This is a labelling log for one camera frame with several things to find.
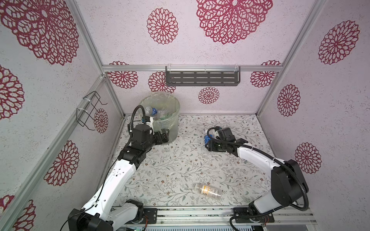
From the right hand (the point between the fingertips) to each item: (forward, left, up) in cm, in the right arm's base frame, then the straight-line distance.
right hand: (208, 144), depth 89 cm
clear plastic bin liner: (+26, +30, +12) cm, 42 cm away
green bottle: (+15, +28, +10) cm, 34 cm away
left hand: (-3, +26, +15) cm, 30 cm away
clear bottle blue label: (+17, +37, +11) cm, 43 cm away
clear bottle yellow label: (-26, +1, -7) cm, 27 cm away
